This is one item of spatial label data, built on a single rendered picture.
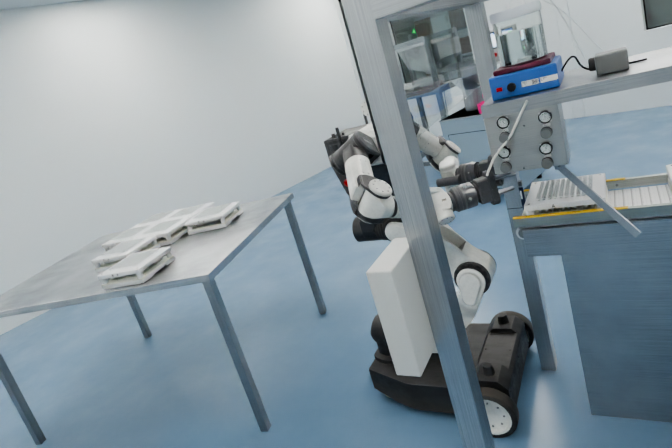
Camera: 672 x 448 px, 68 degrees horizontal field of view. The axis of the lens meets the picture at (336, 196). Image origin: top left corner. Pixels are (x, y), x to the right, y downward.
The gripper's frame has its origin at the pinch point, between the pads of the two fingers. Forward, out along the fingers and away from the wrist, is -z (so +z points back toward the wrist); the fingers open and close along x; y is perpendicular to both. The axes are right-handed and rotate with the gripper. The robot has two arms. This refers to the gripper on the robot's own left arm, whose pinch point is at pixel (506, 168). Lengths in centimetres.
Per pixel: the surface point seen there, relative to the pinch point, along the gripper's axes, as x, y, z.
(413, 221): -17, 89, -11
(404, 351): 8, 100, -7
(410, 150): -33, 88, -15
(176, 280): 6, 70, 124
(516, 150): -11.9, 22.6, -13.1
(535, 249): 24.1, 19.8, -10.0
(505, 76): -34.8, 18.0, -13.9
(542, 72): -32.8, 16.6, -24.3
